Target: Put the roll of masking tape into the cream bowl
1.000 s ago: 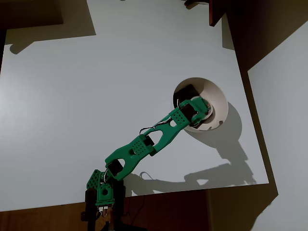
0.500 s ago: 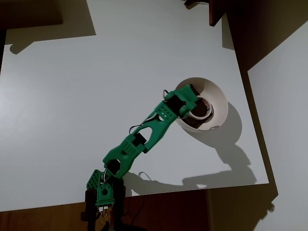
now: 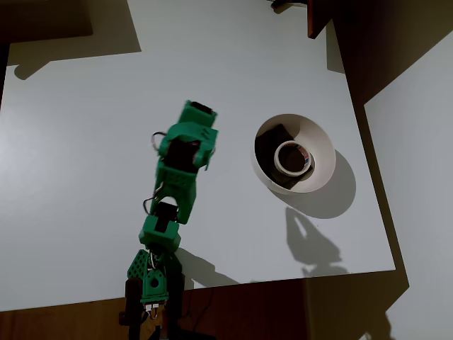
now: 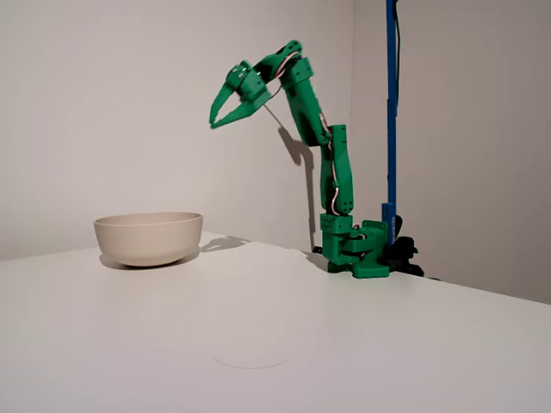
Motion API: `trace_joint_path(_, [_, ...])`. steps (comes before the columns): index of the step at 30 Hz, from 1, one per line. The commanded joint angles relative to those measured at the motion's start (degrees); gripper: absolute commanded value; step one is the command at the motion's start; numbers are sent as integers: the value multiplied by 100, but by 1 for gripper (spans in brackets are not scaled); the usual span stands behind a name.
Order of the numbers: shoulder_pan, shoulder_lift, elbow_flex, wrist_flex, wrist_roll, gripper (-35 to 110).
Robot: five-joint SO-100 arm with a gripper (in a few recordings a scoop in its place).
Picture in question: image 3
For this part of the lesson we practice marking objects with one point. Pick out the white bowl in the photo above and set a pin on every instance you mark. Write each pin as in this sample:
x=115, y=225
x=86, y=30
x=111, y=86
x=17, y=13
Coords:
x=320, y=141

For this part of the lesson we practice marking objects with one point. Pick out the green gripper black servo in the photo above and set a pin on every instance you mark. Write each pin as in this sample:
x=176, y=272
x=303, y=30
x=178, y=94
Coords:
x=202, y=110

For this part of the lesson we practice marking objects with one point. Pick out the black folded cloth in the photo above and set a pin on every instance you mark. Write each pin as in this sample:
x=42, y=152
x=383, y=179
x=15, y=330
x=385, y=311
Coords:
x=267, y=148

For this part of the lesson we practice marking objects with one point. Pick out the black table clamp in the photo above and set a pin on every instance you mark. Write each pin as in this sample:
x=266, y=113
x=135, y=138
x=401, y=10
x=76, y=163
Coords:
x=132, y=294

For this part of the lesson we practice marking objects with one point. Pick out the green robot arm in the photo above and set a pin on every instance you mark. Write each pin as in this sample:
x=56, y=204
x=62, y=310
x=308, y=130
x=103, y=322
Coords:
x=177, y=191

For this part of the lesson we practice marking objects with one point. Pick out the dark brown furniture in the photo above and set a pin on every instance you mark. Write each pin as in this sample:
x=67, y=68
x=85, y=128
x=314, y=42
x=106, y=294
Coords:
x=42, y=17

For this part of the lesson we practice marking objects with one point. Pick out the white tape roll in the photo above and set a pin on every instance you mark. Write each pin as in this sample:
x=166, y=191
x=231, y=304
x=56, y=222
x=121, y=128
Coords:
x=292, y=173

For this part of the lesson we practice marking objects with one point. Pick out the brown wooden board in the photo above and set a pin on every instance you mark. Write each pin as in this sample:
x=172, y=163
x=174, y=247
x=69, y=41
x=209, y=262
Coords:
x=316, y=17

